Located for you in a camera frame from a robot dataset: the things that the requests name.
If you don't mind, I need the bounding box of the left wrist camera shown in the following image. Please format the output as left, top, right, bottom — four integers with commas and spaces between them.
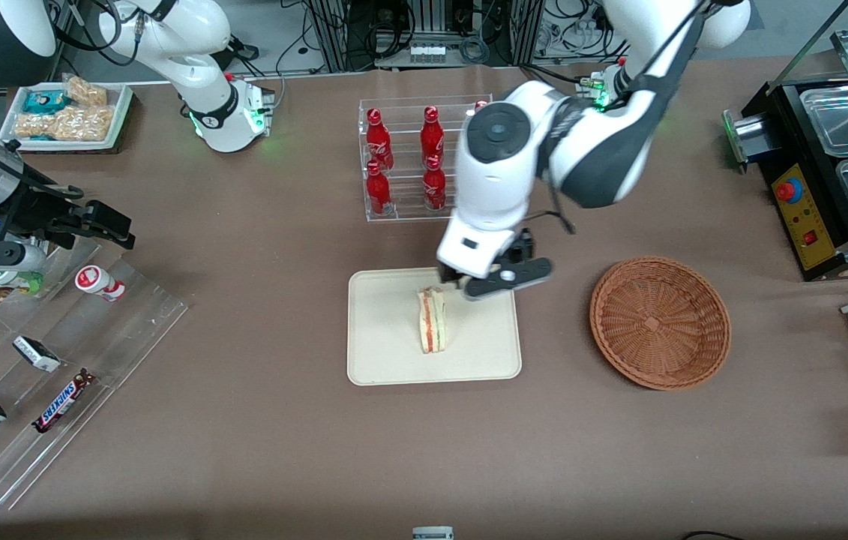
464, 229, 554, 302

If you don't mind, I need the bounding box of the aluminium frame rack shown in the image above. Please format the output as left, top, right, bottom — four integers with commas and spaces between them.
307, 0, 546, 74

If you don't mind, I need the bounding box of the brown tablecloth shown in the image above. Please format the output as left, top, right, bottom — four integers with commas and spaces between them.
0, 56, 848, 540

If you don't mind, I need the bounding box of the white red yogurt bottle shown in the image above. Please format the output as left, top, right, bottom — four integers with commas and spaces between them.
74, 264, 127, 303

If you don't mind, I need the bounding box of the Snickers chocolate bar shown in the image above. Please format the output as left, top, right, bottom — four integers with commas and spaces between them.
31, 368, 97, 434

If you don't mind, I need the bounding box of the black food warmer machine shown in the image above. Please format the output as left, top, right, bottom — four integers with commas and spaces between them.
722, 28, 848, 284

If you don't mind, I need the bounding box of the beige rectangular tray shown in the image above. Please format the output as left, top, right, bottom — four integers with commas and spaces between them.
347, 264, 523, 387

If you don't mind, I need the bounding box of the clear acrylic stepped display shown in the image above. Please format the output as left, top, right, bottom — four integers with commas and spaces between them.
0, 238, 190, 512

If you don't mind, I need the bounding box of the white snack tray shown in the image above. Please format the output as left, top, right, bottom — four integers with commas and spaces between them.
0, 81, 134, 154

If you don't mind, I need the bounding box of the bagged rice cracker snack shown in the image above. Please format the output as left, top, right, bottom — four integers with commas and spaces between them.
63, 74, 109, 108
54, 104, 116, 143
14, 112, 58, 140

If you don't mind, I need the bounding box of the teal snack packet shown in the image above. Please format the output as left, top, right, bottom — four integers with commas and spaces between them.
23, 89, 69, 116

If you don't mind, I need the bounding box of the clear acrylic bottle rack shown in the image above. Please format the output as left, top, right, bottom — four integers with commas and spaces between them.
358, 94, 495, 223

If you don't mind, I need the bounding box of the brown wicker basket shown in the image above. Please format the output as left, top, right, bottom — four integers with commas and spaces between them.
589, 256, 733, 392

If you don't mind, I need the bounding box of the triangular sandwich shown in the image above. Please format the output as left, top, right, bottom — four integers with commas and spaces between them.
416, 286, 448, 355

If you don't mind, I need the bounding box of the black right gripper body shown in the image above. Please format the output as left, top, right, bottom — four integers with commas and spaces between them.
0, 182, 93, 248

